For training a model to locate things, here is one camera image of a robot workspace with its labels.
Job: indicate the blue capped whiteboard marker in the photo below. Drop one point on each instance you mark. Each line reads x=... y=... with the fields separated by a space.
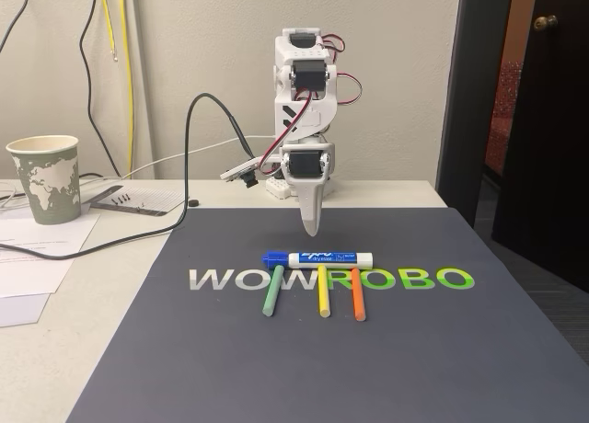
x=322 y=258

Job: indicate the yellow chalk stick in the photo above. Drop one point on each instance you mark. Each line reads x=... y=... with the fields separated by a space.
x=323 y=292

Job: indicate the green chalk stick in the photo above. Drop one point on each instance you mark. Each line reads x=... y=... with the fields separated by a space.
x=272 y=292

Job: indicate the orange chalk stick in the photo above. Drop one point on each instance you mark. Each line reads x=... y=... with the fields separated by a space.
x=357 y=296

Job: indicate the small black cap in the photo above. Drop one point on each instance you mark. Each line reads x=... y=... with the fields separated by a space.
x=193 y=203

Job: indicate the lined paper sheet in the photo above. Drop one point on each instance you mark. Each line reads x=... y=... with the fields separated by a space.
x=156 y=197

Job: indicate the dark grey printed mat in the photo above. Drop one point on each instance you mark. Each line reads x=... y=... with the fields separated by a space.
x=322 y=368

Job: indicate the dark wooden door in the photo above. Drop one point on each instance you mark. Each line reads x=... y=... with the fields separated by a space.
x=547 y=142

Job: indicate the green world map paper cup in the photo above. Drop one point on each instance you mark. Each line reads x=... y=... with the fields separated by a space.
x=48 y=179

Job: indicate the brass door knob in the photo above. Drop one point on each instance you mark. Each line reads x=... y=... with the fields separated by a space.
x=545 y=23

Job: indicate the white printed paper sheet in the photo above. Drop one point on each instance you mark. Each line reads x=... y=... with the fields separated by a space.
x=32 y=271

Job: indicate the small white paper sheet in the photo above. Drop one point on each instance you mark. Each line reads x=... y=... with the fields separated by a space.
x=18 y=310

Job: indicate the white camera module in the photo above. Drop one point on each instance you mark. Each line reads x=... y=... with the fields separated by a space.
x=244 y=171

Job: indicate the dark door frame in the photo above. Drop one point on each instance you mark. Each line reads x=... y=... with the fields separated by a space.
x=469 y=96

